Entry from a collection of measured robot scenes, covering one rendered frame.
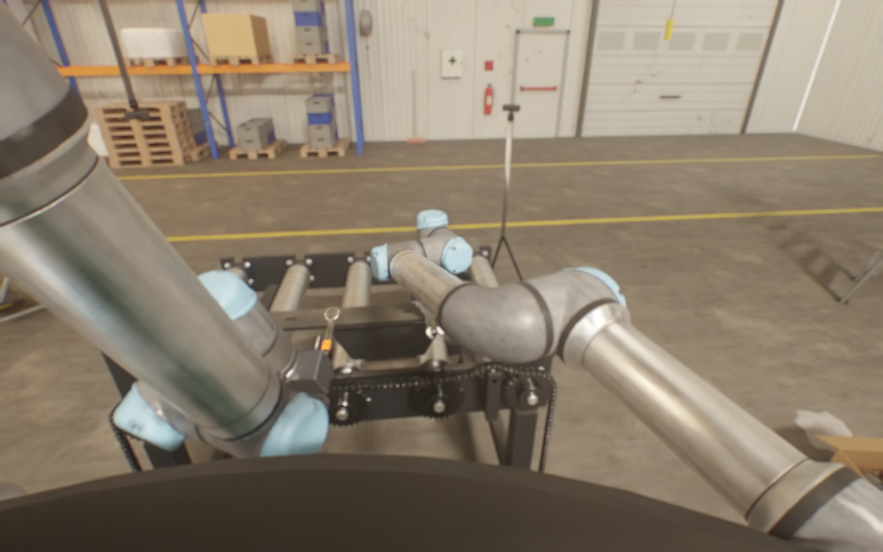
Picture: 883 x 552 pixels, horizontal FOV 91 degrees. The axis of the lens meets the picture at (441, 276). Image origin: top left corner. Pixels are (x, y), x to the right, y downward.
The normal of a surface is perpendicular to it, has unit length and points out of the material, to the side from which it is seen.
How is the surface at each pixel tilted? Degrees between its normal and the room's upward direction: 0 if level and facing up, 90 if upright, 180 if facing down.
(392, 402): 90
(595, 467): 0
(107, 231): 89
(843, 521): 30
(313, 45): 90
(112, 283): 98
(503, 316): 49
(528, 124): 90
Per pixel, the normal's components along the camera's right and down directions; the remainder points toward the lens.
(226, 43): 0.11, 0.46
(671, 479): 0.00, -0.89
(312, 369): -0.17, -0.63
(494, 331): -0.38, 0.11
